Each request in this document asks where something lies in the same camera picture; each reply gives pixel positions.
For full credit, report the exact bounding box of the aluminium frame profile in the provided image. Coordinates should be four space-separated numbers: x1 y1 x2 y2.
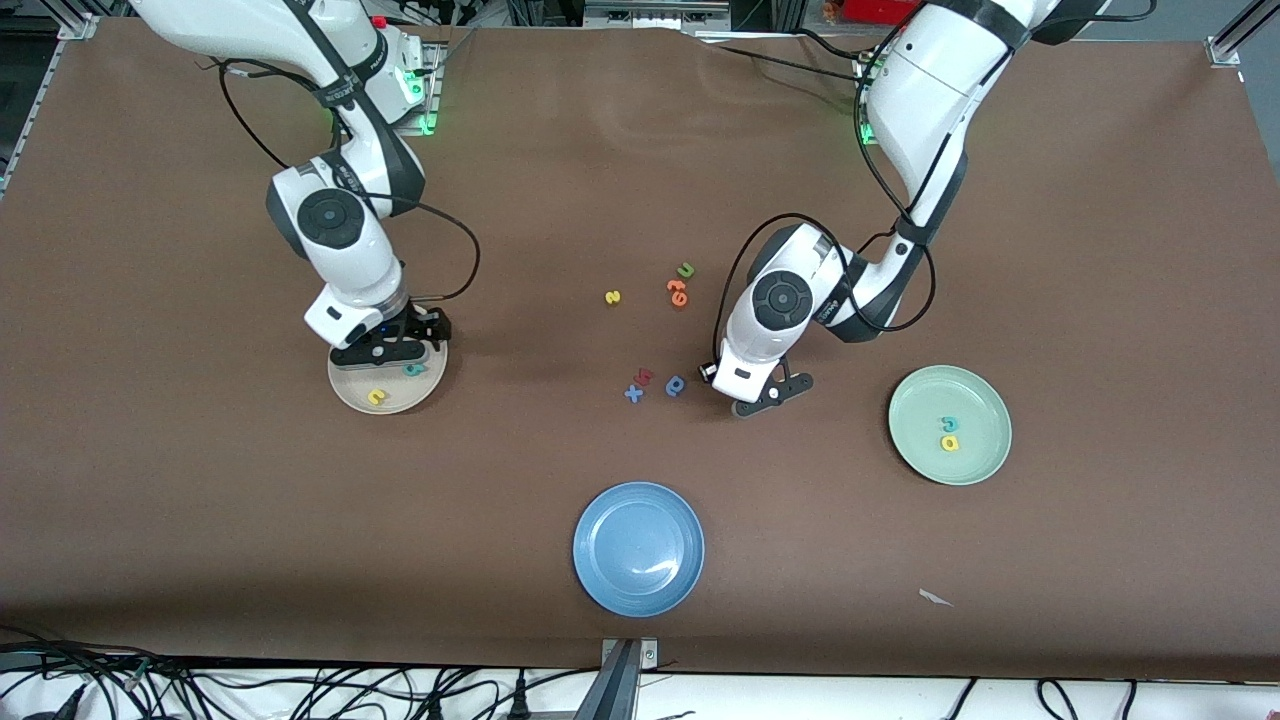
1207 0 1280 69

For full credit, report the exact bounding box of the thin black base cable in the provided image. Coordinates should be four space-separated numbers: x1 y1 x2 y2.
700 28 886 86

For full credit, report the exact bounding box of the pale green round plate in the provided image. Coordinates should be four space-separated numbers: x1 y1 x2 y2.
888 364 1013 487

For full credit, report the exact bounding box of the metal table edge bracket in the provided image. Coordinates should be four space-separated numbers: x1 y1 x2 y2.
575 637 661 720

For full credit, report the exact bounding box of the beige round plate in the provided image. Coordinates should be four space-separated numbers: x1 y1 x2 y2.
327 335 449 416

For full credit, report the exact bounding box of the blue round plate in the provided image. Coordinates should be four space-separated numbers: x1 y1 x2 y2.
572 481 706 618

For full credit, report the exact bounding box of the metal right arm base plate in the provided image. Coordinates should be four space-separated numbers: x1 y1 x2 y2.
385 40 443 136

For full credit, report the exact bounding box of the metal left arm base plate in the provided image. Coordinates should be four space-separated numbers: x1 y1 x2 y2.
852 45 886 149

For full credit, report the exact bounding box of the brown table mat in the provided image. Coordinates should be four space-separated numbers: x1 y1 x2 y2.
0 18 1280 681

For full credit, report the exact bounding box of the red box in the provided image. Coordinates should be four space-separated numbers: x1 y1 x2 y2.
840 0 926 26

